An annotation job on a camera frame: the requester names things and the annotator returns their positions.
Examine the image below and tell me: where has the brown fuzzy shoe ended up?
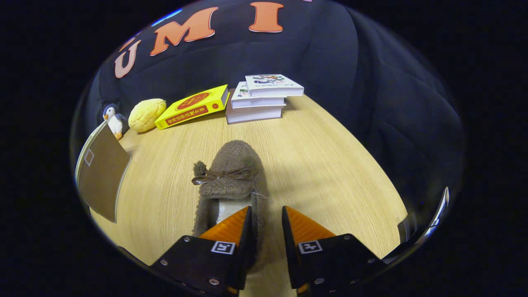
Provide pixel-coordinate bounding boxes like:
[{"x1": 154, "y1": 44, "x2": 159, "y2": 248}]
[{"x1": 191, "y1": 140, "x2": 271, "y2": 273}]

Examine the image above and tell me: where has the white book plant cover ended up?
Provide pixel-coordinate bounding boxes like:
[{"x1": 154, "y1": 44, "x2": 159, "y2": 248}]
[{"x1": 231, "y1": 82, "x2": 286, "y2": 109}]

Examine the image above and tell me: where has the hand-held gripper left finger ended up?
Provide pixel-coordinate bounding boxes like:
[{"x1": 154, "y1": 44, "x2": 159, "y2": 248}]
[{"x1": 150, "y1": 205, "x2": 254, "y2": 297}]

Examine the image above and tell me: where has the brown fabric storage box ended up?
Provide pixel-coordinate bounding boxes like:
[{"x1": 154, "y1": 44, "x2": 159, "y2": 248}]
[{"x1": 75, "y1": 121, "x2": 132, "y2": 224}]

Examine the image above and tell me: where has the yellow round bread toy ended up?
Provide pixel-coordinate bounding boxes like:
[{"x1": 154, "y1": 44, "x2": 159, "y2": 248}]
[{"x1": 128, "y1": 98, "x2": 167, "y2": 133}]

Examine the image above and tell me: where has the yellow book red label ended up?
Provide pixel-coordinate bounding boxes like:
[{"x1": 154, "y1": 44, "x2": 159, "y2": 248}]
[{"x1": 155, "y1": 85, "x2": 230, "y2": 130}]

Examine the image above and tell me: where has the penguin plush toy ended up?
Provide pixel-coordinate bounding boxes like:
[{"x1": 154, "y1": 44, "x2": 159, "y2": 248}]
[{"x1": 102, "y1": 103, "x2": 129, "y2": 141}]

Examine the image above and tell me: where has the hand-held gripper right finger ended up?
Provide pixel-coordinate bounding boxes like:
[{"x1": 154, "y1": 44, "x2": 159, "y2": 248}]
[{"x1": 282, "y1": 205, "x2": 383, "y2": 295}]

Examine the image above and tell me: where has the black backdrop cloth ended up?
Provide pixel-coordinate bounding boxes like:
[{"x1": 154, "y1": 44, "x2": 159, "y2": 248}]
[{"x1": 82, "y1": 0, "x2": 464, "y2": 231}]

